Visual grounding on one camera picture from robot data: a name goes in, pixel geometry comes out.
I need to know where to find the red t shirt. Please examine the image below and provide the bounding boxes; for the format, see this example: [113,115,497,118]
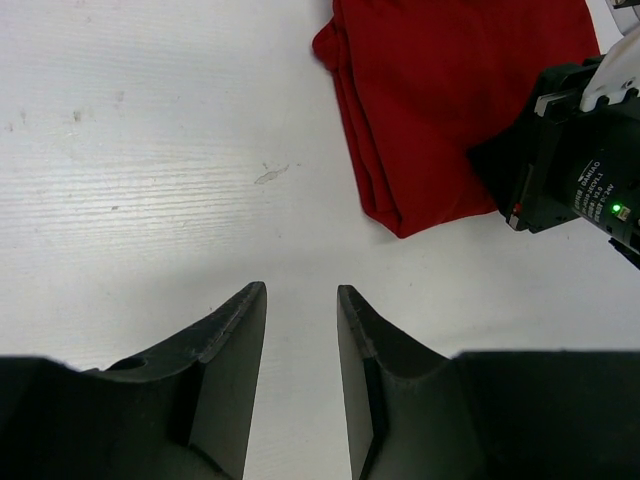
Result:
[312,1,599,238]

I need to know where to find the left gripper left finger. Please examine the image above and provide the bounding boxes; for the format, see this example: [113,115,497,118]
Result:
[1,282,267,479]

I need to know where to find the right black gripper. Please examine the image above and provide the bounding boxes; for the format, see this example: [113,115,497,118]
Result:
[467,57,602,233]

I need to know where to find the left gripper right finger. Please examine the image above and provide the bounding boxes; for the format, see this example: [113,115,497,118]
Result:
[337,285,639,479]

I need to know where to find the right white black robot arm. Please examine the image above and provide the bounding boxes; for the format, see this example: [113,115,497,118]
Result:
[468,57,639,265]

